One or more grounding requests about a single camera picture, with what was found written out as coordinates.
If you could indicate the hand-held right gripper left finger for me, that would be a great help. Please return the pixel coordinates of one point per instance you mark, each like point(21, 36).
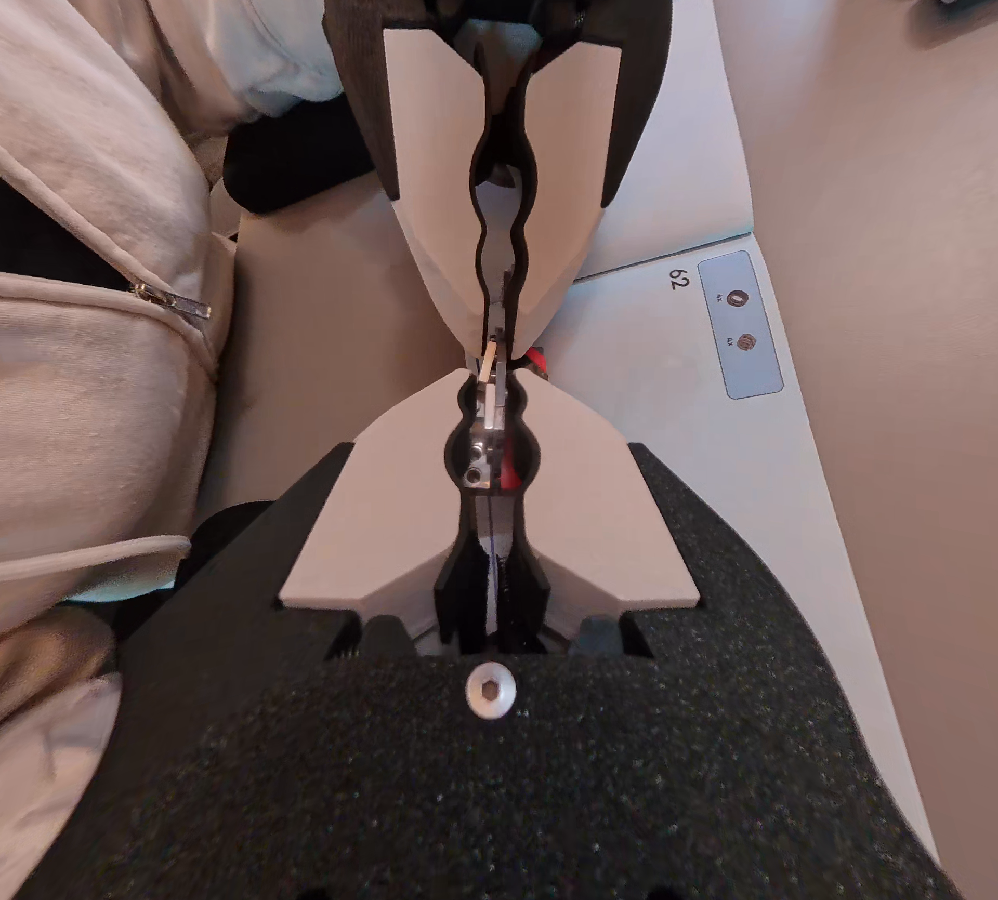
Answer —
point(382, 510)

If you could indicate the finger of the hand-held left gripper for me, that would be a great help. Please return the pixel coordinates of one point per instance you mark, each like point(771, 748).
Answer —
point(573, 167)
point(433, 167)

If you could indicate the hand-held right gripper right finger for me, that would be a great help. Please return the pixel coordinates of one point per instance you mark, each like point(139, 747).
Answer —
point(600, 510)

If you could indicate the grey lego vehicle model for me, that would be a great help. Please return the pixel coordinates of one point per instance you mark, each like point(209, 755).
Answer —
point(483, 448)

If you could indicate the small tan lego piece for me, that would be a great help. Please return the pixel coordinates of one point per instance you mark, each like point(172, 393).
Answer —
point(488, 366)

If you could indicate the open lego instruction booklet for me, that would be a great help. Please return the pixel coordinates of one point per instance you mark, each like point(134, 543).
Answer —
point(663, 448)

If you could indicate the black chair armrest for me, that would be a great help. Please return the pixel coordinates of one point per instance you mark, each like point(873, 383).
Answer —
point(296, 152)

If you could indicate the person's torso in cream hoodie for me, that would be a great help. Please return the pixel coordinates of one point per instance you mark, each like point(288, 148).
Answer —
point(93, 409)

